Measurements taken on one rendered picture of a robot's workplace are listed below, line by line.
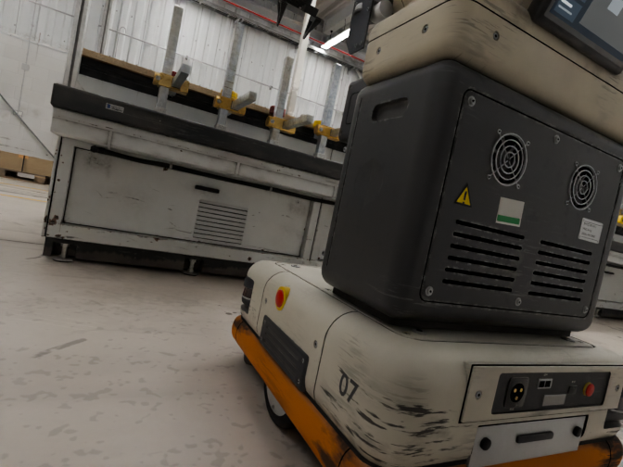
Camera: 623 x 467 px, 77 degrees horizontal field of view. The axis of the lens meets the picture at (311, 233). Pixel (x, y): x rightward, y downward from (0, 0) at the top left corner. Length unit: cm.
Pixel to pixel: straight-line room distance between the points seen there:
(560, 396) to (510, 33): 57
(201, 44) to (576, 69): 890
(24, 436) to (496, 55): 92
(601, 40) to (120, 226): 181
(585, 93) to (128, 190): 173
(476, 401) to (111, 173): 173
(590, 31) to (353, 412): 71
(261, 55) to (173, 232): 805
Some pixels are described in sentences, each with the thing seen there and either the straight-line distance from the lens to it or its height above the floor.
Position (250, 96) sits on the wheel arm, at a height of 81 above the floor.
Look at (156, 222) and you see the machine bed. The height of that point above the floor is 23.
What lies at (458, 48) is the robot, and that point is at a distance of 65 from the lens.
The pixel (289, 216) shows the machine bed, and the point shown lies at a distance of 217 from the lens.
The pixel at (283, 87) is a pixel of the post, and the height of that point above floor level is 96.
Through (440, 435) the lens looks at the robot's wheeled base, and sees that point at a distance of 61.
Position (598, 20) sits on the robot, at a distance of 85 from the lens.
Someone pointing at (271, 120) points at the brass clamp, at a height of 80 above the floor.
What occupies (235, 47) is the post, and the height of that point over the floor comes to 106.
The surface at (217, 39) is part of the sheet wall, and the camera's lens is 957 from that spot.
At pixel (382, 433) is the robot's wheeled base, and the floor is 17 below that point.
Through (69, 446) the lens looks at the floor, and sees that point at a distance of 78.
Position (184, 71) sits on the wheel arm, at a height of 82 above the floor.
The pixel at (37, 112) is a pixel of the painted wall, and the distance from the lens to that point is 905.
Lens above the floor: 43
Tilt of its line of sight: 3 degrees down
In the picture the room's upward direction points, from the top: 12 degrees clockwise
